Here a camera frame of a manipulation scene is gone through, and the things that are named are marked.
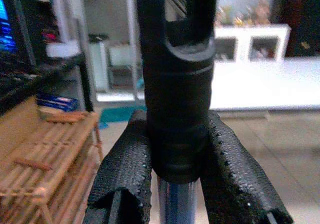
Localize blue printed boxes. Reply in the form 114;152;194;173
36;92;80;112

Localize white table black legs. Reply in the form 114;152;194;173
209;58;320;112

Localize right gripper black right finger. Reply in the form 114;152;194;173
199;110;295;224

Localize teal floor mat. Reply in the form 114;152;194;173
98;106;148;129

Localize white glass-front cabinet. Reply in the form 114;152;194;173
214;25;292;63

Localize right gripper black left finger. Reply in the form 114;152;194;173
83;108;154;224

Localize red dustpan blue handle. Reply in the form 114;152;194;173
134;0;217;224

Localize folded wooden slat rack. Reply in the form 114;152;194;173
0;111;105;224

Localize brown cardboard box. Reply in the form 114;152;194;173
0;96;41;159

